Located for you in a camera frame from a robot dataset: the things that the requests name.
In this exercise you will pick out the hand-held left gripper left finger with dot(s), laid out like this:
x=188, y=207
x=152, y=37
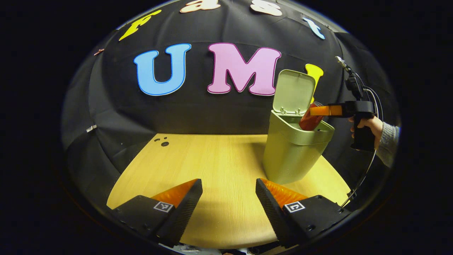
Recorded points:
x=184, y=214

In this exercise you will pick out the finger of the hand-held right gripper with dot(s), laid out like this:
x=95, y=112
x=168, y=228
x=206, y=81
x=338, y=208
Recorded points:
x=329, y=110

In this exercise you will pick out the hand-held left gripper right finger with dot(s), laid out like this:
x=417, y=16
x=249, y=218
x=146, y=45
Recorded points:
x=273, y=214

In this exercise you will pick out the pale green desktop garbage bin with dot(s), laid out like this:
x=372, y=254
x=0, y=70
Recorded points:
x=290, y=159

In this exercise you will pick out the wooden desktop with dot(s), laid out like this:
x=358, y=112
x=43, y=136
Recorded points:
x=212, y=166

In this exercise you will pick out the black backdrop cloth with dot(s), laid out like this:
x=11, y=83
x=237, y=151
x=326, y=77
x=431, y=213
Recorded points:
x=212, y=113

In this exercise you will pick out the silver backdrop clip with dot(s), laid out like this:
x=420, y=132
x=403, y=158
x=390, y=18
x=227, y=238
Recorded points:
x=91, y=128

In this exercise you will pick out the pink backdrop clip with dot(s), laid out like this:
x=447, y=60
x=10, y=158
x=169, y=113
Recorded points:
x=99, y=52

